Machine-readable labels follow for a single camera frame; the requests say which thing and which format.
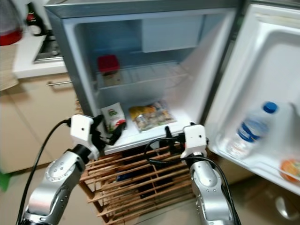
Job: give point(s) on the translucent freezer flap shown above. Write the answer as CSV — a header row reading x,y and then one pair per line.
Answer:
x,y
171,35

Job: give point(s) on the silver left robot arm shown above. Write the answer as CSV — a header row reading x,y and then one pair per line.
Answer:
x,y
56,183

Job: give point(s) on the orange round food pack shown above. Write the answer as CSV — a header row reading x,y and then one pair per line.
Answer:
x,y
290,171

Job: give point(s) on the red coffee machine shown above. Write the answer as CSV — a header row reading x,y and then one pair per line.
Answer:
x,y
9,37

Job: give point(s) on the green plastic box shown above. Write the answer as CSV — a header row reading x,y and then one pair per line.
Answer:
x,y
4,182

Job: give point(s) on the red lid container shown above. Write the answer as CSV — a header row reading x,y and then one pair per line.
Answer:
x,y
108,64

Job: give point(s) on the grey mini fridge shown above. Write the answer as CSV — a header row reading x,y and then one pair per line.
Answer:
x,y
56,47

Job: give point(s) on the beige cloth mat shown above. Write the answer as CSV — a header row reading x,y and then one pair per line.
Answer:
x,y
8,70

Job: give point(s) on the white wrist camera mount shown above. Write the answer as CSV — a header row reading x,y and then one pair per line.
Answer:
x,y
196,138
82,133

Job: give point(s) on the white green pouch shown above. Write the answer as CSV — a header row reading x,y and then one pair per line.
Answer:
x,y
112,116

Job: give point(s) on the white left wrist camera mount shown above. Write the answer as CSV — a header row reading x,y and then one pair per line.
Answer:
x,y
82,133

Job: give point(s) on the cream kitchen base cabinet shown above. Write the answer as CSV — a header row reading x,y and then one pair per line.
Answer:
x,y
47,131

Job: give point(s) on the dark green liqueur bottle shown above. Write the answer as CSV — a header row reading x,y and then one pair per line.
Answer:
x,y
35,27

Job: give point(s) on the white fridge door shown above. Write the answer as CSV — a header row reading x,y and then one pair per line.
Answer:
x,y
262,61

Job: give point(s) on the steel gas hob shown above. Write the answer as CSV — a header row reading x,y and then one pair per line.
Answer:
x,y
49,49

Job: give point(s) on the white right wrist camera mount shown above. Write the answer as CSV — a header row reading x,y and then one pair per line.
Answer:
x,y
196,138

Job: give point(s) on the wooden wine rack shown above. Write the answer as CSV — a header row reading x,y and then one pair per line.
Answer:
x,y
131,187

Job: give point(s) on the blue label water bottle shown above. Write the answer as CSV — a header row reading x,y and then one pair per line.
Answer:
x,y
248,131

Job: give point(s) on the orange printed snack pack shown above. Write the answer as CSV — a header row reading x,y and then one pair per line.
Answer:
x,y
150,117

